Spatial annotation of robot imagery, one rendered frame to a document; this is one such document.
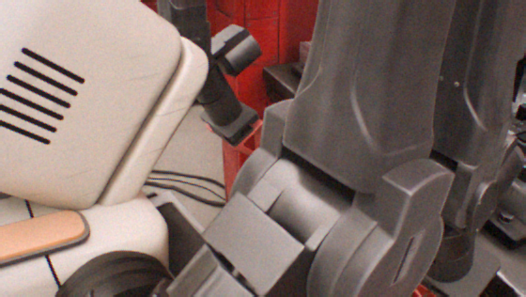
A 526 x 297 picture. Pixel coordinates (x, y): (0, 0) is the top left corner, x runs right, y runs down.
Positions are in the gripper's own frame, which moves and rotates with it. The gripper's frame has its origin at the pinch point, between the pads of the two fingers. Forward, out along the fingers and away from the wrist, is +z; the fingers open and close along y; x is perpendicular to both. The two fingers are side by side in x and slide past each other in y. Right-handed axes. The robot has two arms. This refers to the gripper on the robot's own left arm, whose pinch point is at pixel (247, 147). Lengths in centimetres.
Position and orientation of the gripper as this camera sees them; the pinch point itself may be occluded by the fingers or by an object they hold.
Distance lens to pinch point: 77.7
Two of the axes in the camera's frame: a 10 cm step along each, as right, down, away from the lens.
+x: -7.1, 6.7, -2.3
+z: 3.6, 6.2, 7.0
